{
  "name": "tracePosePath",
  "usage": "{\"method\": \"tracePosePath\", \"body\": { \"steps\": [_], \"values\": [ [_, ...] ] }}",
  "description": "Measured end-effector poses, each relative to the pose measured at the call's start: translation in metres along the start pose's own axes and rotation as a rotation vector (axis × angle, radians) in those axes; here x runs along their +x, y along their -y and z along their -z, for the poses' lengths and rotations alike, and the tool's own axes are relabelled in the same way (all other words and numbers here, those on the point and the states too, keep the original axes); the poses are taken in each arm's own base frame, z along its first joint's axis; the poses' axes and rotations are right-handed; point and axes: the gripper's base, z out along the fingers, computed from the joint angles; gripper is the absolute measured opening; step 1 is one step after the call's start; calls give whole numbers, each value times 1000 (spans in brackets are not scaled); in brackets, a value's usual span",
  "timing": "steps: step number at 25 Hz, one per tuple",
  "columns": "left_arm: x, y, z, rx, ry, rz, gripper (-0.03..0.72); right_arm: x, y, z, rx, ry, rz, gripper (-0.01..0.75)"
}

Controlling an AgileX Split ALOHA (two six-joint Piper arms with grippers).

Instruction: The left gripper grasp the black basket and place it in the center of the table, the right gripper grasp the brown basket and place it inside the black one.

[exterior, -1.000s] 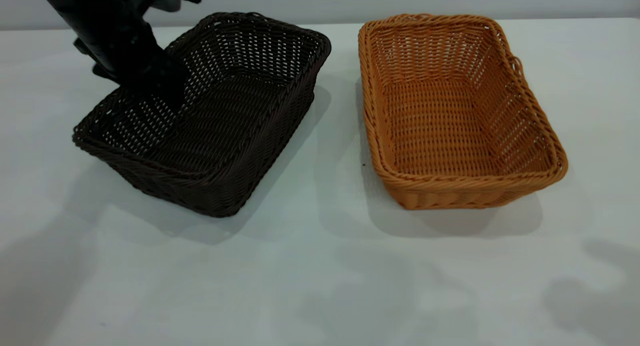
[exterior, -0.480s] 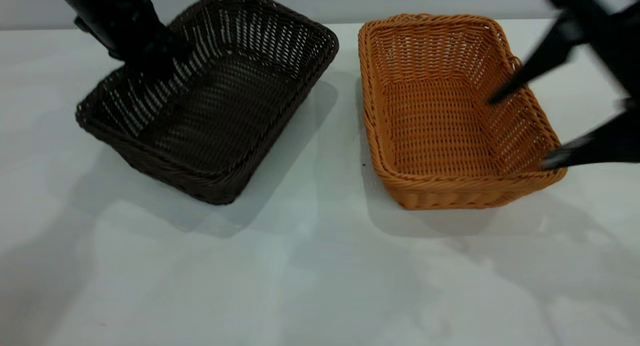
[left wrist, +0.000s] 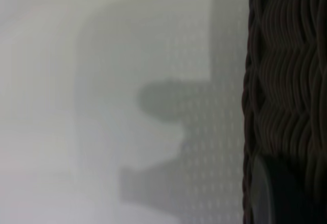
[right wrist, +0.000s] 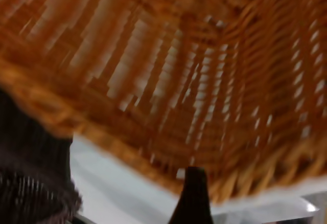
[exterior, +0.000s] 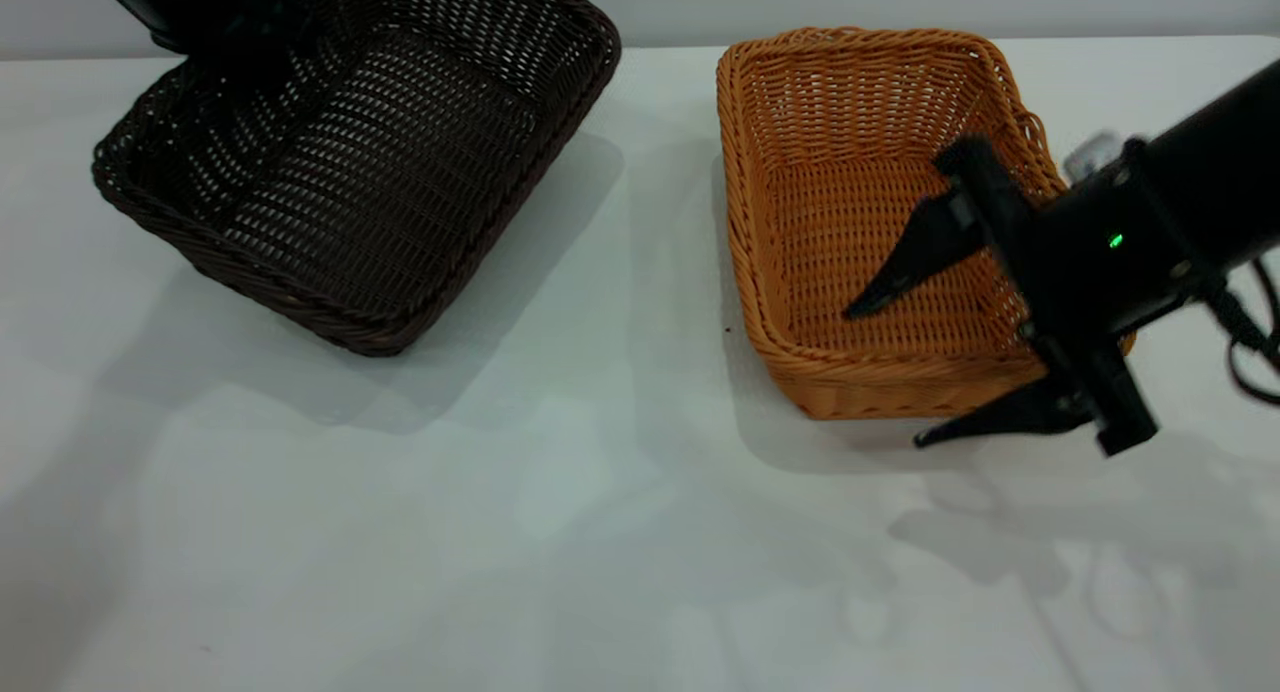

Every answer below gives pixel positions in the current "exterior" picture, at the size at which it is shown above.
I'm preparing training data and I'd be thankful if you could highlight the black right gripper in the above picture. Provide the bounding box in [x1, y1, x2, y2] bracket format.
[842, 135, 1206, 458]

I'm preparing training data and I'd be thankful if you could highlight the thin black cable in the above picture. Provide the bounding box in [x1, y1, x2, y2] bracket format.
[1228, 257, 1280, 408]

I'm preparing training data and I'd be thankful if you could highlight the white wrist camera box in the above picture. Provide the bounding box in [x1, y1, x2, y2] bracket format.
[1063, 130, 1123, 183]

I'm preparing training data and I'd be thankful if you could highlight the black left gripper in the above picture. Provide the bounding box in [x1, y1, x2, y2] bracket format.
[80, 0, 301, 83]

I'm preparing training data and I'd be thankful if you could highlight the orange wicker basket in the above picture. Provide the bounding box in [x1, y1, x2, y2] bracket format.
[716, 27, 1136, 421]

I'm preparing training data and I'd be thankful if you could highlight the black wicker basket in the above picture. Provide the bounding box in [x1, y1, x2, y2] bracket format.
[92, 0, 622, 358]

